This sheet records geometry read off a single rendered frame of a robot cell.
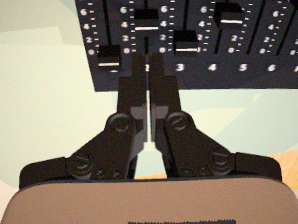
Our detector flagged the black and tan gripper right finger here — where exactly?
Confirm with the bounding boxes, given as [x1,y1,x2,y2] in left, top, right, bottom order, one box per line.
[149,53,283,182]

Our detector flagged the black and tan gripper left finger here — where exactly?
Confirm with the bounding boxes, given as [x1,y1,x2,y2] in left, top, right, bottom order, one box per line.
[19,53,148,189]

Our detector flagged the black lighting desk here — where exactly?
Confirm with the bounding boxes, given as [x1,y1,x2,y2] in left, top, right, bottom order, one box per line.
[75,0,298,92]

